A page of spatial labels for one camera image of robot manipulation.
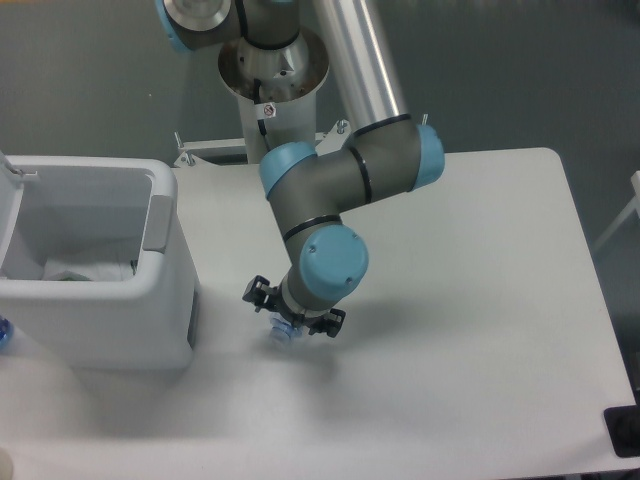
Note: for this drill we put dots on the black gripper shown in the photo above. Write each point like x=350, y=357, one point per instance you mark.
x=262, y=296

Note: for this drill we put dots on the clear crushed plastic bottle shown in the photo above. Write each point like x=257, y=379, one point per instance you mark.
x=282, y=331

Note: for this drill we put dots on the white plastic bag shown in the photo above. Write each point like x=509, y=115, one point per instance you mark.
x=91, y=270

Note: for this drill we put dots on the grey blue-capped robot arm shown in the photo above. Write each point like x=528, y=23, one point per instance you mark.
x=324, y=119

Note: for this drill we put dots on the white open trash can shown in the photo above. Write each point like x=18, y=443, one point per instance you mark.
x=100, y=208

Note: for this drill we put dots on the blue bottle at left edge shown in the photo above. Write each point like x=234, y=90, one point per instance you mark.
x=6, y=332

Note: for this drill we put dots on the black clamp at table corner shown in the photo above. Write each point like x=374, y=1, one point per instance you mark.
x=623, y=427

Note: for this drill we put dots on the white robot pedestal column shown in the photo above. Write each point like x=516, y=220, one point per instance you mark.
x=267, y=125

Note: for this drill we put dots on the white frame at right edge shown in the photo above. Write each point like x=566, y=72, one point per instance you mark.
x=631, y=209

